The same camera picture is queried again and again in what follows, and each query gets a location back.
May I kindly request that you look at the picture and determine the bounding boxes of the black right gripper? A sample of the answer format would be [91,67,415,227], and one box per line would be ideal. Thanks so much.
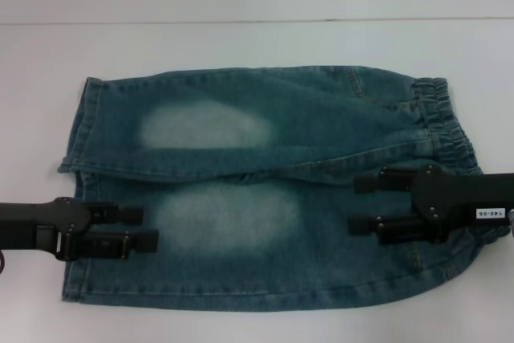
[348,165,514,246]

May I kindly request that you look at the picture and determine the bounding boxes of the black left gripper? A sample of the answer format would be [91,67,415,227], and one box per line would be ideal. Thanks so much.
[0,197,160,261]

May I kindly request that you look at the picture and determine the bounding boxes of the blue denim shorts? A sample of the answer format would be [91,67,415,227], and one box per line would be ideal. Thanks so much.
[57,64,497,314]

